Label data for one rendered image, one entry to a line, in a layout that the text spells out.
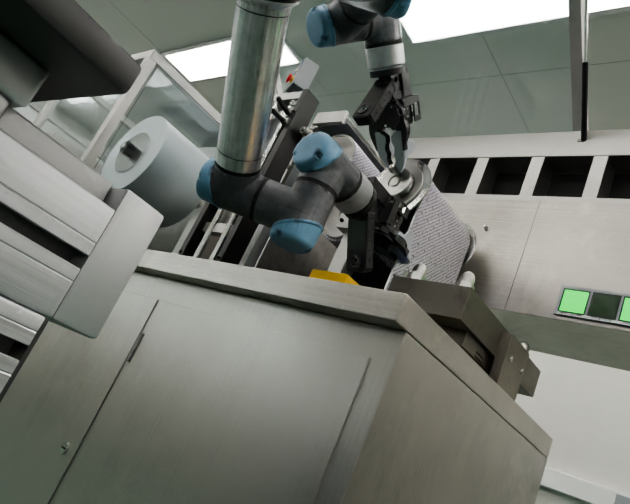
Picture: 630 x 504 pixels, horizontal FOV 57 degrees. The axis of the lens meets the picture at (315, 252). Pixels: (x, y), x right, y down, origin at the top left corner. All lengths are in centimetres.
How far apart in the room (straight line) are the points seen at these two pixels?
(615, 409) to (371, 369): 305
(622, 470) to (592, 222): 236
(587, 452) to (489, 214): 235
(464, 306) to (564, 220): 54
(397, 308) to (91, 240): 45
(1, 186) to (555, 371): 368
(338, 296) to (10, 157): 53
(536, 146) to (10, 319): 145
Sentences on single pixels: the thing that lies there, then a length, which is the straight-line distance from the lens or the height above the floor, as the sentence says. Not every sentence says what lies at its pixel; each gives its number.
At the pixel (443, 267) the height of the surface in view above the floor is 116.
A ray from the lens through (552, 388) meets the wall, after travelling 385.
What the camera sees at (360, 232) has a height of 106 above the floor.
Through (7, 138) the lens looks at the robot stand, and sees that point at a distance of 35.
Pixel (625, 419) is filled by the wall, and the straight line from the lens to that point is 372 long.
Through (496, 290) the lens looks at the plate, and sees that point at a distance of 143.
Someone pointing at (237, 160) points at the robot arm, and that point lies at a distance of 92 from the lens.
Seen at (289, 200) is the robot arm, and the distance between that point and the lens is 93.
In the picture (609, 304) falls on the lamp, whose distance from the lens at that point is 134.
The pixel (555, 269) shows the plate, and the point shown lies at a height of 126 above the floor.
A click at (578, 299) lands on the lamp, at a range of 136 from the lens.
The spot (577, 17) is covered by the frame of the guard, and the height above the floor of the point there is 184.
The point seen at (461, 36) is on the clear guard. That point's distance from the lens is 176.
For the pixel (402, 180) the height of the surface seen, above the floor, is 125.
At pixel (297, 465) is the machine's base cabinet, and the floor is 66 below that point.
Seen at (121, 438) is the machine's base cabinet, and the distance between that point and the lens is 103.
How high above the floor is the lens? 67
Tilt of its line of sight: 18 degrees up
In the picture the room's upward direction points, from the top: 25 degrees clockwise
